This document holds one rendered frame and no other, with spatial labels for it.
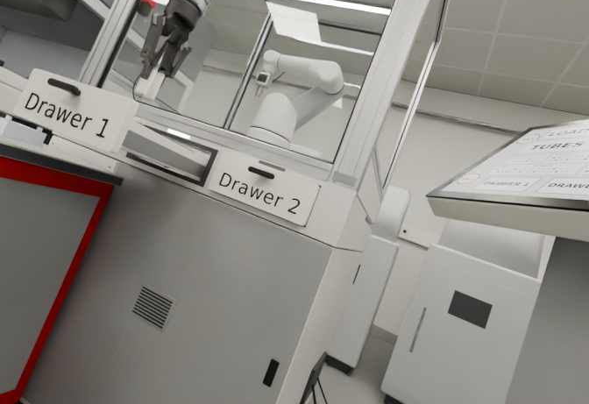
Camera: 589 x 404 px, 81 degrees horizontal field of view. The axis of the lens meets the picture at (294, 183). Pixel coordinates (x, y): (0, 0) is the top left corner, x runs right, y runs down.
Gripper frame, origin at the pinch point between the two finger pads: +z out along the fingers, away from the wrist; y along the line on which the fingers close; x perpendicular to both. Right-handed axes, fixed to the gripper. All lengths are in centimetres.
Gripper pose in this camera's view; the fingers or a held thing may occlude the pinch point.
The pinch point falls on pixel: (149, 83)
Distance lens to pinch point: 89.3
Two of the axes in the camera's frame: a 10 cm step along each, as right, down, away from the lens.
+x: -8.9, -3.1, 3.2
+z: -3.7, 9.2, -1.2
